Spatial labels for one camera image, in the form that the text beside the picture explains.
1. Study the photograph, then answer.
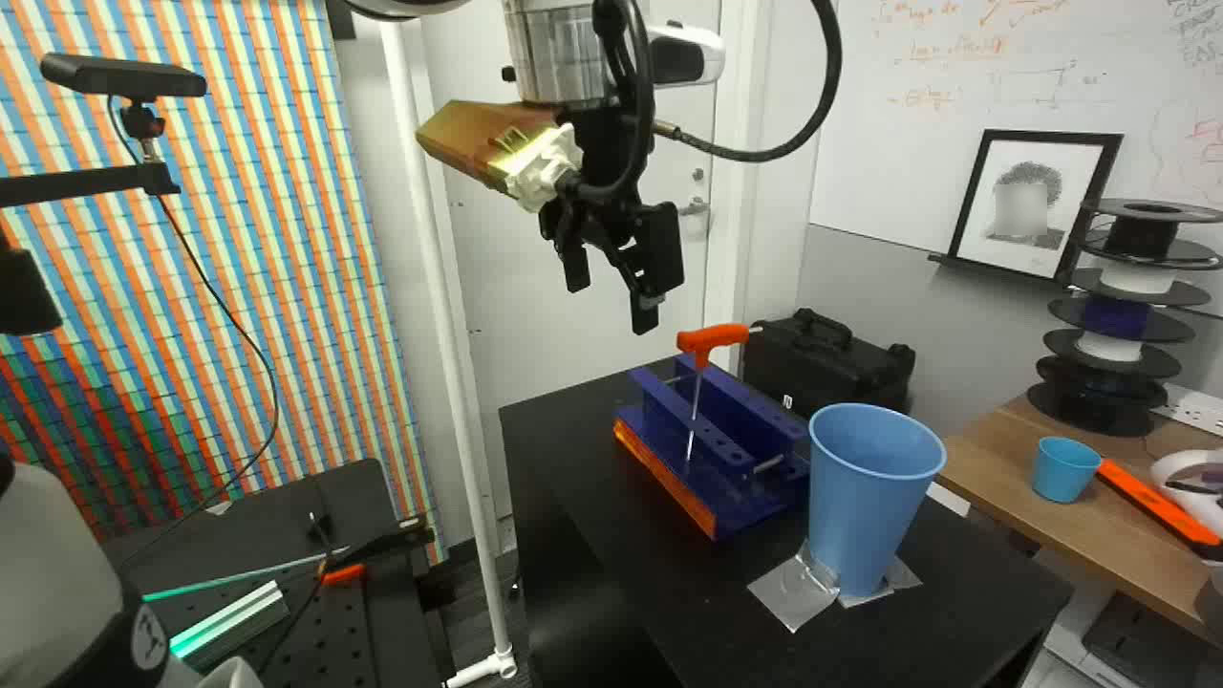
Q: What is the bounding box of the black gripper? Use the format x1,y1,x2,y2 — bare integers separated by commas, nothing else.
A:
538,104,689,338

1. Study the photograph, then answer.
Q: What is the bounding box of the orange handled screwdriver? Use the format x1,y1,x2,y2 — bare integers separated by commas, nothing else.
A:
673,315,755,476

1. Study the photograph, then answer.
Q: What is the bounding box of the large blue plastic cup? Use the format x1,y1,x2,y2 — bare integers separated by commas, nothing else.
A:
802,401,951,603

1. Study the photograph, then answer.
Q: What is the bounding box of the small blue cup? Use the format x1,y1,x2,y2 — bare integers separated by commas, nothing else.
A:
1024,433,1103,509

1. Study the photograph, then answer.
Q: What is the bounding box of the white bowl shaped object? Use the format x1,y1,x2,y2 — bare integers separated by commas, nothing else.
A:
1146,442,1223,537

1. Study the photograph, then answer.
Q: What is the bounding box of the white pole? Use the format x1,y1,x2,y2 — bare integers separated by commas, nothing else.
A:
372,15,523,688

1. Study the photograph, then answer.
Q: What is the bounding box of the blue and orange tool holder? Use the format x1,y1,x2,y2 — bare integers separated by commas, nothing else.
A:
607,357,814,541

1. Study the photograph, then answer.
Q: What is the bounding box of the whiteboard with writing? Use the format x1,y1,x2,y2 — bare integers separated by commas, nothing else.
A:
807,0,1223,259

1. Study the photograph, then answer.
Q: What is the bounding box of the black framed portrait picture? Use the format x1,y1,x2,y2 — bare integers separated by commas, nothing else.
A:
941,124,1127,286

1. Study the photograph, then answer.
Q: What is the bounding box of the black perforated breadboard table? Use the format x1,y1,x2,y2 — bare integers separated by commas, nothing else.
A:
101,454,445,688

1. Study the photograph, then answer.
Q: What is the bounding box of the stack of filament spools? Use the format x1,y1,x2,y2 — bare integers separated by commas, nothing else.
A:
1024,193,1223,438

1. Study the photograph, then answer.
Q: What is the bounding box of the shiny metal bar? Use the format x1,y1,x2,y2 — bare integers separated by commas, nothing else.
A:
137,550,332,670

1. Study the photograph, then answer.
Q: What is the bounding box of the wooden table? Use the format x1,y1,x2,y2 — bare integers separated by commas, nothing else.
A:
941,394,1223,642

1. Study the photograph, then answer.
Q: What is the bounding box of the orange flat tool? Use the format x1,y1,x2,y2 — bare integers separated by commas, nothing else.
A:
1093,454,1223,552

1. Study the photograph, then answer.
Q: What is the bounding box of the gold and white wrist camera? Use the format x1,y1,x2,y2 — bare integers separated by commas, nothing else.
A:
411,95,587,215

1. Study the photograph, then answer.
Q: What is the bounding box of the black clamp with orange handle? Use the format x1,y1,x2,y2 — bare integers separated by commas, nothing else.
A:
300,504,439,592

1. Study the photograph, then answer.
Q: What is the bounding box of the thin black camera cable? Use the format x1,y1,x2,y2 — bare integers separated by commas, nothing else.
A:
101,95,286,515

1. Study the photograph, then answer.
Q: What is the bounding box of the black stereo camera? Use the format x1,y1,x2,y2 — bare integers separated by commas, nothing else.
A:
33,50,211,104

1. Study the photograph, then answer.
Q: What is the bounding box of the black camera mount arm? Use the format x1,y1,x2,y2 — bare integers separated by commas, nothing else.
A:
0,161,182,210

